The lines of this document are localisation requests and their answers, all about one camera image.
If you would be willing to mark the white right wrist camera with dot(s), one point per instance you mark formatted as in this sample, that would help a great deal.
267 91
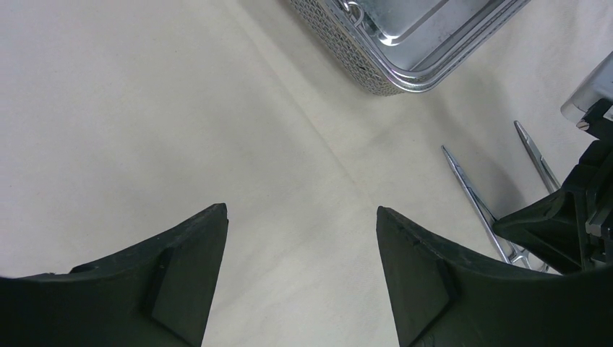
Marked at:
596 86

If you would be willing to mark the steel mesh instrument tray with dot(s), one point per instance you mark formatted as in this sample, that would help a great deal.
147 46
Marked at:
393 47

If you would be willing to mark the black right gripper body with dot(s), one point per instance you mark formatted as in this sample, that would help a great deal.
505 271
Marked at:
571 229

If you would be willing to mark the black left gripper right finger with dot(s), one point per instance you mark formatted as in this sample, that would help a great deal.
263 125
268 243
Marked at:
444 294

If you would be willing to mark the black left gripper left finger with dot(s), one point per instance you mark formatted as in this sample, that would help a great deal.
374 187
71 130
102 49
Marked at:
158 292

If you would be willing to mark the cream cloth wrap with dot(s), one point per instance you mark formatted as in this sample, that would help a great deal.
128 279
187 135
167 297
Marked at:
121 119

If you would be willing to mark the long steel needle holder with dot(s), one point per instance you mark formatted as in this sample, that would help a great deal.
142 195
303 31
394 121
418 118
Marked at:
508 252

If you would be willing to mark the steel hemostat clamp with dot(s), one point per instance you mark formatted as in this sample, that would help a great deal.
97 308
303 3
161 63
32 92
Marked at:
547 176

